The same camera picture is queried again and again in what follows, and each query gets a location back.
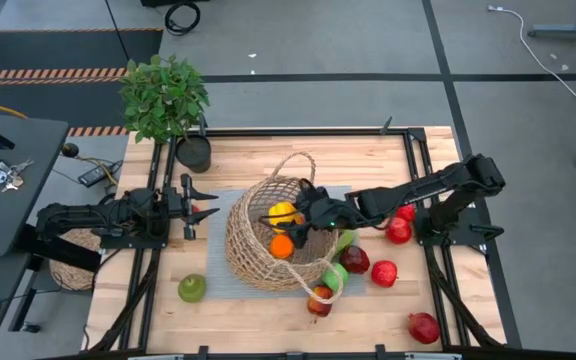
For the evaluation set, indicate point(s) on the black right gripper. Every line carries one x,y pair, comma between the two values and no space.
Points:
328,212

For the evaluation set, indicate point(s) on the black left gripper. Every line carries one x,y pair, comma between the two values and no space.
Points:
175,205

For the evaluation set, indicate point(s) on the yellow bell pepper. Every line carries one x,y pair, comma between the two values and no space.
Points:
280,212

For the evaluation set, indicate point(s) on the orange fruit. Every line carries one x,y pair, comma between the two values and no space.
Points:
281,246

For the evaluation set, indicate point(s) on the green elongated vegetable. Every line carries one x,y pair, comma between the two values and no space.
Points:
346,240

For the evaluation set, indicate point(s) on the dark red apple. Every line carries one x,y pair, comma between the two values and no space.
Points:
354,260

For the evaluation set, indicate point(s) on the red apple with yellow streaks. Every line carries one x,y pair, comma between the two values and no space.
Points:
318,306

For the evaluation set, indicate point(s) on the bright red round fruit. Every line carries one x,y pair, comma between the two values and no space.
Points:
384,274
398,231

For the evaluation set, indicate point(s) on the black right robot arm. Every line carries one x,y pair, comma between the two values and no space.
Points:
418,190

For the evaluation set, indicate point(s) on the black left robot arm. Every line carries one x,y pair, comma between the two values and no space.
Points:
83,217

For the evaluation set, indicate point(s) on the grey woven placemat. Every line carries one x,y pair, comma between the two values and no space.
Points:
216,250

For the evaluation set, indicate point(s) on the green potted plant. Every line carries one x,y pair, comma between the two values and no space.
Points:
163,100

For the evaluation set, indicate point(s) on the red bell pepper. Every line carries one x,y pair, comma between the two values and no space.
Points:
407,213

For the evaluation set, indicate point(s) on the small black round object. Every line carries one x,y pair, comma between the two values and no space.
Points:
70,149

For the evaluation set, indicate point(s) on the round woven seat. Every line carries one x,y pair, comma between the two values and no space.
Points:
70,272

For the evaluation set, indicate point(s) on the dark red pomegranate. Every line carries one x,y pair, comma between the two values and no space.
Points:
423,328

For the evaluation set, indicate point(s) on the black desk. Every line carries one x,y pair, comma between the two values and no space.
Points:
8,220

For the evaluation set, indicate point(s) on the black equipment base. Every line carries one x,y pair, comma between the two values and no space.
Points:
168,2

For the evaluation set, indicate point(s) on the black hazard striped floor mat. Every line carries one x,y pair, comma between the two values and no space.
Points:
43,50

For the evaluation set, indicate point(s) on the table with grey legs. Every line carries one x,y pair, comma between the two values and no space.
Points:
558,32

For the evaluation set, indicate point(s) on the black metal table frame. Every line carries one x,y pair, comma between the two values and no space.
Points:
318,132

